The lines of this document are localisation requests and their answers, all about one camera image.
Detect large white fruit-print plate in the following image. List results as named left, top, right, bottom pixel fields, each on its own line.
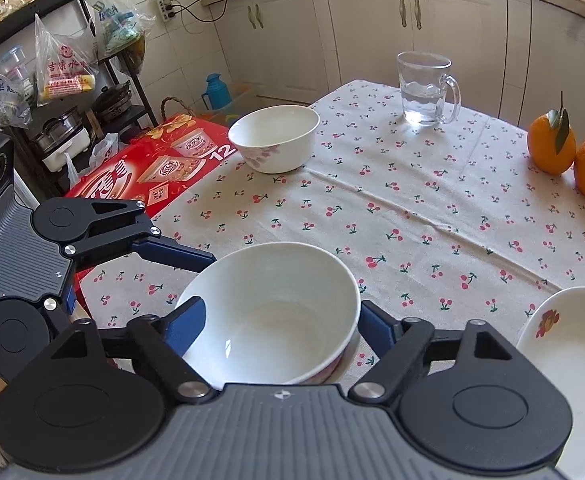
left=516, top=286, right=585, bottom=480

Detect red printed box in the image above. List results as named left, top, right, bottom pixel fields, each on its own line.
left=65, top=114, right=238, bottom=313

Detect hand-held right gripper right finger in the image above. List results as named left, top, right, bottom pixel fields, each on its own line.
left=349, top=300, right=515, bottom=403

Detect black shelf rack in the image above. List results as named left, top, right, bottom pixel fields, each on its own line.
left=0, top=0, right=160, bottom=196

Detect clear glass mug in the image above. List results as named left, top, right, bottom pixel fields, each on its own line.
left=396, top=51, right=462, bottom=127

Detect orange with green leaf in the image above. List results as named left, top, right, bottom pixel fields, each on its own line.
left=527, top=92, right=577, bottom=176

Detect steel steamer pot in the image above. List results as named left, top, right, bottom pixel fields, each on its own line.
left=31, top=110, right=83, bottom=153

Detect white floral bowl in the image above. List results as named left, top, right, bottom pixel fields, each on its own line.
left=228, top=105, right=320, bottom=175
left=175, top=241, right=362, bottom=386

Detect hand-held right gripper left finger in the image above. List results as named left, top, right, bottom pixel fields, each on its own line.
left=50, top=296, right=218, bottom=403

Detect black pot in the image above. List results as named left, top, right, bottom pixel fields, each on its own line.
left=94, top=85, right=133, bottom=123

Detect white plastic bag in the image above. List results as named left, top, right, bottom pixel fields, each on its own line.
left=65, top=132, right=128, bottom=186

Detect cherry-print tablecloth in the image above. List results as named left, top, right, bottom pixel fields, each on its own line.
left=75, top=79, right=585, bottom=391

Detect teal thermos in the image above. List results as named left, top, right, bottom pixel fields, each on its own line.
left=205, top=74, right=232, bottom=111

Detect white kitchen cabinets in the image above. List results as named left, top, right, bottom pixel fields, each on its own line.
left=200, top=0, right=585, bottom=131

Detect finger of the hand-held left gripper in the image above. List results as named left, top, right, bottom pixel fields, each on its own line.
left=42, top=285, right=86, bottom=333
left=62, top=199, right=218, bottom=273

